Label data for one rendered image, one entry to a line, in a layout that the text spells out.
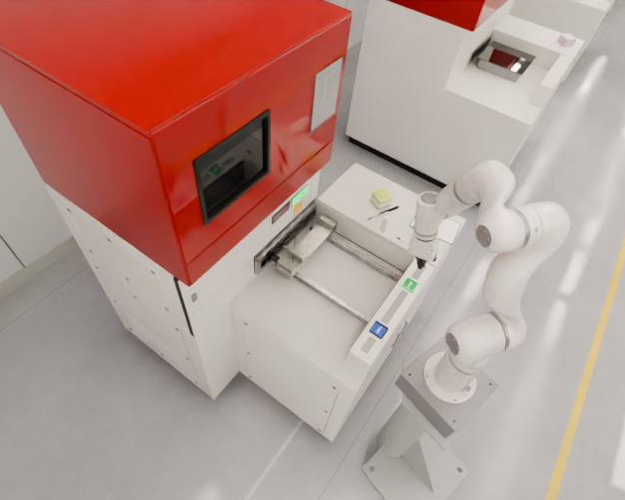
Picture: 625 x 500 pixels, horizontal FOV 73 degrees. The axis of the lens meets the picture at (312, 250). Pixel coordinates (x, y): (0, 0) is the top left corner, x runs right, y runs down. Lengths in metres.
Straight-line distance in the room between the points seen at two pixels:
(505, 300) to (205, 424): 1.76
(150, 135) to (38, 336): 2.15
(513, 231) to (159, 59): 0.94
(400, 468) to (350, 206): 1.37
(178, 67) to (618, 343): 3.09
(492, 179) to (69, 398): 2.35
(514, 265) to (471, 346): 0.27
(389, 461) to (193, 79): 2.04
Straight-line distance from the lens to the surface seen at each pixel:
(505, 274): 1.17
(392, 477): 2.48
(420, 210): 1.45
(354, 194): 2.06
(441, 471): 2.56
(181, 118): 1.01
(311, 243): 1.94
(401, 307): 1.72
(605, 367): 3.31
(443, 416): 1.64
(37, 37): 1.38
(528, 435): 2.84
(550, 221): 1.11
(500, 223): 1.05
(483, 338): 1.30
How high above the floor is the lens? 2.39
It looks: 52 degrees down
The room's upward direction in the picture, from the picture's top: 8 degrees clockwise
